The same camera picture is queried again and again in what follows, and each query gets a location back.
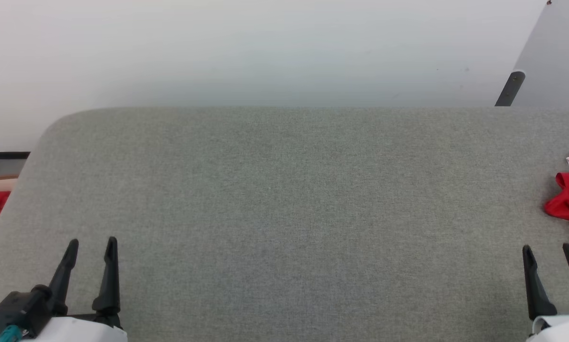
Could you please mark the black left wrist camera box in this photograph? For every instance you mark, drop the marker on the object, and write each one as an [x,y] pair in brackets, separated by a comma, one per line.
[23,306]

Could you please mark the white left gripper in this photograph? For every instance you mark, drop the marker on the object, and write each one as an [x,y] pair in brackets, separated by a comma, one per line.
[80,330]

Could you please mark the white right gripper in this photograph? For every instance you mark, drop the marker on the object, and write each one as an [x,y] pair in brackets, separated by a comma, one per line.
[564,330]

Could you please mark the grey door panel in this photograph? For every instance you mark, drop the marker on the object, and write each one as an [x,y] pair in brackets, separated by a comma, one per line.
[560,52]

